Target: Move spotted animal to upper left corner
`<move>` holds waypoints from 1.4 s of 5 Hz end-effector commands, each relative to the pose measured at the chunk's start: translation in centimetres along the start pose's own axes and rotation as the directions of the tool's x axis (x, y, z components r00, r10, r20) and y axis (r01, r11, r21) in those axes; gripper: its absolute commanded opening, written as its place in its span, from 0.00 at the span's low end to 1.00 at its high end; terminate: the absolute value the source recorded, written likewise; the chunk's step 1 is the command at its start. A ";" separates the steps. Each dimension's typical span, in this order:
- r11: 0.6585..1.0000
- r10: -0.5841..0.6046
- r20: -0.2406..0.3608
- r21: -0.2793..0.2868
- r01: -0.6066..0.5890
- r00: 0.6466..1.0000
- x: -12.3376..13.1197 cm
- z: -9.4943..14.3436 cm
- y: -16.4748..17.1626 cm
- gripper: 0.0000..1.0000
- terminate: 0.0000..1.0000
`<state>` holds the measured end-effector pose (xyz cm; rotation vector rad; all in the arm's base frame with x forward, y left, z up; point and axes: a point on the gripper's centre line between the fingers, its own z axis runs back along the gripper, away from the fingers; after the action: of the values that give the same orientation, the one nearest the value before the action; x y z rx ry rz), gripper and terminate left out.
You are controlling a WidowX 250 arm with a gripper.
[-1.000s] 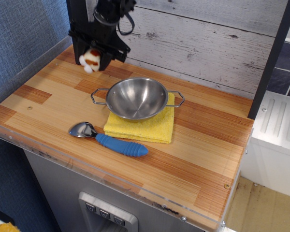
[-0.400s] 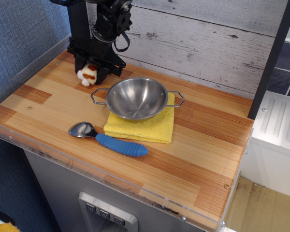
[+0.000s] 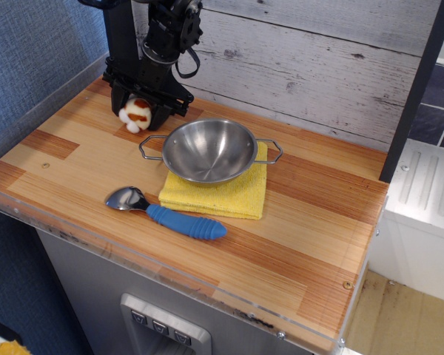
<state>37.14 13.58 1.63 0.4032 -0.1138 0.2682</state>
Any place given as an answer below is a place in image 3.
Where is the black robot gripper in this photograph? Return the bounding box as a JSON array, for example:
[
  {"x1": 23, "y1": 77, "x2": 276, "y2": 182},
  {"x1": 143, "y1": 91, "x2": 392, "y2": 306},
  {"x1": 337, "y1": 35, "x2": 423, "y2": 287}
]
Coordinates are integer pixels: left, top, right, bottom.
[{"x1": 103, "y1": 57, "x2": 193, "y2": 131}]

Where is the brown spotted plush animal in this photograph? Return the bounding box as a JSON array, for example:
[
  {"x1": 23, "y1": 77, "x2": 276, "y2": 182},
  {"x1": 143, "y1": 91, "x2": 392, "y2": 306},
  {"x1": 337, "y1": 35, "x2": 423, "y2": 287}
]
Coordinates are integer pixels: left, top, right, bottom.
[{"x1": 118, "y1": 98, "x2": 152, "y2": 134}]

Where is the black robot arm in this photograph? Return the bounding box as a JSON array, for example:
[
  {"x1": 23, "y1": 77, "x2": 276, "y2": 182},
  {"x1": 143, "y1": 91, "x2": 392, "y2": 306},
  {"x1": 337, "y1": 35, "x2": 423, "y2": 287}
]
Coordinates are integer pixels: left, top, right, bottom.
[{"x1": 85, "y1": 1, "x2": 203, "y2": 131}]

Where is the yellow folded cloth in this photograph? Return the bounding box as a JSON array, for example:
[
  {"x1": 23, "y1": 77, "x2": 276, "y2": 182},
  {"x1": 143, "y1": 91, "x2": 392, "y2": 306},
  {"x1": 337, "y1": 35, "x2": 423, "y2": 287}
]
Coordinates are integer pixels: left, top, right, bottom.
[{"x1": 158, "y1": 163, "x2": 267, "y2": 220}]

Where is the clear acrylic edge guard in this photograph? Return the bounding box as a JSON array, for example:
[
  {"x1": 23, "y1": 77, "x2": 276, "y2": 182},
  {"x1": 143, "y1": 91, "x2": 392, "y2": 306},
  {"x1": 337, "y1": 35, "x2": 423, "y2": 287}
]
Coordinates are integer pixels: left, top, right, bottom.
[{"x1": 0, "y1": 179, "x2": 387, "y2": 354}]

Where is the grey dispenser button panel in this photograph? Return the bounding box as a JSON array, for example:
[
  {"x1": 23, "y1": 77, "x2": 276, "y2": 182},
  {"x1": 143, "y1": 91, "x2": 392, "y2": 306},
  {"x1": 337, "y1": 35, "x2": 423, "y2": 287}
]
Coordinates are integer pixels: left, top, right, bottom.
[{"x1": 120, "y1": 293, "x2": 212, "y2": 354}]

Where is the yellow black object bottom left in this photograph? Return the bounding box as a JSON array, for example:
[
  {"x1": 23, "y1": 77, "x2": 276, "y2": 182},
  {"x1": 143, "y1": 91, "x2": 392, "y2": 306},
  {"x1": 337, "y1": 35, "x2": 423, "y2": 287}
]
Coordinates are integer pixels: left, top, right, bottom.
[{"x1": 0, "y1": 337, "x2": 31, "y2": 355}]

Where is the white ribbed appliance top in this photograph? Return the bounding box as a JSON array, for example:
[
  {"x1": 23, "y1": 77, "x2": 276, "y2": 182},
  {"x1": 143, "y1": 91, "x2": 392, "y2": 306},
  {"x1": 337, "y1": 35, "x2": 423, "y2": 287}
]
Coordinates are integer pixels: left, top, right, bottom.
[{"x1": 386, "y1": 139, "x2": 444, "y2": 230}]

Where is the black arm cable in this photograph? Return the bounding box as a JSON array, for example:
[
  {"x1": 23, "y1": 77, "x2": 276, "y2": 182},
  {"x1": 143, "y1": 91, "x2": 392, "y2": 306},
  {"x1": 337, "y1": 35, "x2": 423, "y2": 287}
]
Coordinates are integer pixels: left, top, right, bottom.
[{"x1": 174, "y1": 50, "x2": 201, "y2": 79}]

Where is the steel bowl with handles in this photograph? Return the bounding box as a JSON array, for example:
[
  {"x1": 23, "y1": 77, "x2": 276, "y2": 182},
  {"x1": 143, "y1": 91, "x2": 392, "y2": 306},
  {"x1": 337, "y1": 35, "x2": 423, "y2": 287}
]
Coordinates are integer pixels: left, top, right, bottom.
[{"x1": 138, "y1": 118, "x2": 283, "y2": 186}]

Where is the left dark upright post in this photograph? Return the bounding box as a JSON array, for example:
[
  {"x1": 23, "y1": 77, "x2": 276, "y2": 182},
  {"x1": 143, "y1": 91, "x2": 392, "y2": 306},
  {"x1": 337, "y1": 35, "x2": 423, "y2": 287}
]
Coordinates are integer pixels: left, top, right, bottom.
[{"x1": 103, "y1": 1, "x2": 139, "y2": 76}]

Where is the dark upright post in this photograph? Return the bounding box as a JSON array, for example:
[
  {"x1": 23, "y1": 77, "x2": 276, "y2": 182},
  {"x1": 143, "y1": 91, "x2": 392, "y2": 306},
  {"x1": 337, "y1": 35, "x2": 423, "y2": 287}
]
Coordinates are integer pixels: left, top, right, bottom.
[
  {"x1": 103, "y1": 1, "x2": 139, "y2": 76},
  {"x1": 379, "y1": 0, "x2": 444, "y2": 183}
]

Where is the blue handled metal scoop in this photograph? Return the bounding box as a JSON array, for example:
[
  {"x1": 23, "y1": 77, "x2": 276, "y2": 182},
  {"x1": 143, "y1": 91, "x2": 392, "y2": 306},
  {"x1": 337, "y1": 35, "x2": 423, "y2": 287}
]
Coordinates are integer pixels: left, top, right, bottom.
[{"x1": 105, "y1": 186, "x2": 227, "y2": 240}]

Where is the right dark upright post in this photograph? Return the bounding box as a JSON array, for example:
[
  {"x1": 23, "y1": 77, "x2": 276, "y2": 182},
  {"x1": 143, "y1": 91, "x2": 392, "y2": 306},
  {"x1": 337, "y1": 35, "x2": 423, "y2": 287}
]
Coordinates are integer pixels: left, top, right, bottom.
[{"x1": 379, "y1": 0, "x2": 444, "y2": 183}]

